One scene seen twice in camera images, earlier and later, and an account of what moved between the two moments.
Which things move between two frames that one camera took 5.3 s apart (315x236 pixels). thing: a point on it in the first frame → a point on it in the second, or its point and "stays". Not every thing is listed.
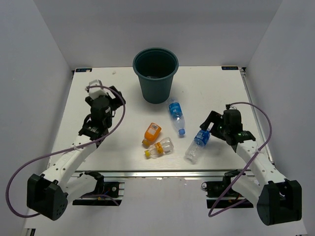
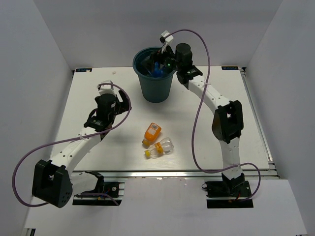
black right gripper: [213, 117] → [149, 63]
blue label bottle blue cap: [174, 107] → [158, 73]
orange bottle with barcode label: [151, 133] stays
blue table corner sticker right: [230, 68] stays
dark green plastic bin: [156, 68] stays
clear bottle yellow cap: [165, 146] stays
